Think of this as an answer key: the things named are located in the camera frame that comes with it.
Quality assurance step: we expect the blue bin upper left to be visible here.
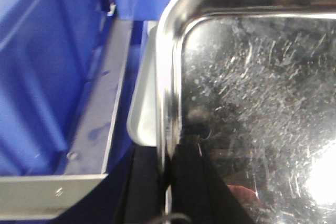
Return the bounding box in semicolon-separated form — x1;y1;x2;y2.
1;0;109;176

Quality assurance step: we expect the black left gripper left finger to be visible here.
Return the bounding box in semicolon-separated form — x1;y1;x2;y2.
118;145;163;223

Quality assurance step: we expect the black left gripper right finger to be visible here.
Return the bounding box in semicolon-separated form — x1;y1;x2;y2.
171;144;260;223

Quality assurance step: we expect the stainless steel shelf front rail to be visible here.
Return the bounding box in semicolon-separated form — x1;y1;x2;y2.
1;174;107;221

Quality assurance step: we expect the silver tray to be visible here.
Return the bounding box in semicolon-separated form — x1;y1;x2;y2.
127;21;158;147
155;11;335;223

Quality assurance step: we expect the left steel shelf divider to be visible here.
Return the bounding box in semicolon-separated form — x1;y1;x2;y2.
64;19;146;176

